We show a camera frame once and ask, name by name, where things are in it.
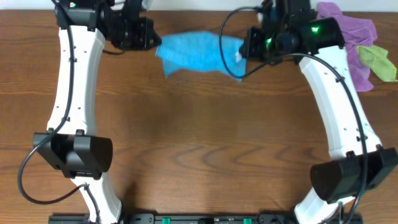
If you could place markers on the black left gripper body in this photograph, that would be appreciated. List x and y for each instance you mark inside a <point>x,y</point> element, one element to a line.
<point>145,34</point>

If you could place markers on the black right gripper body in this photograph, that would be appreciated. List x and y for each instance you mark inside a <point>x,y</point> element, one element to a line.
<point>254,44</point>

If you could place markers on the blue microfiber cloth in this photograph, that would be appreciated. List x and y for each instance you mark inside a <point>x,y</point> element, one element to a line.
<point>200,51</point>

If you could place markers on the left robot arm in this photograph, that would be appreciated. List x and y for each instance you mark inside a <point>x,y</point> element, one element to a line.
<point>70,143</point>

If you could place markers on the purple microfiber cloth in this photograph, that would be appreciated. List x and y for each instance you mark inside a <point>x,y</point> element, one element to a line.
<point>356,32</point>

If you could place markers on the green microfiber cloth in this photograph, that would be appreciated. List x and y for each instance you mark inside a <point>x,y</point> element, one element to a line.
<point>376,59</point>

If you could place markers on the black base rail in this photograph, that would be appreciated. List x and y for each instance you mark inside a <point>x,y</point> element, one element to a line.
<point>148,218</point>

